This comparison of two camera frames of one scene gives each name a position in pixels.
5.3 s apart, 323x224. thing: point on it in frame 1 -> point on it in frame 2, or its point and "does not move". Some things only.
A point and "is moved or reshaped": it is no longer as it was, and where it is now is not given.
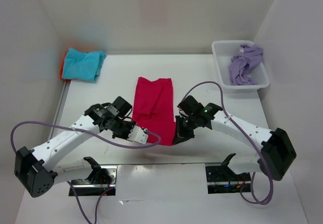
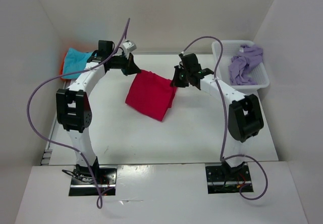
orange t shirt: [61, 71] does not move
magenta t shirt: [154, 108] is moved or reshaped
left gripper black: [125, 136] -> [130, 68]
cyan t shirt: [82, 65] does not move
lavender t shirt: [241, 66] does not move
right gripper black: [180, 134] -> [176, 82]
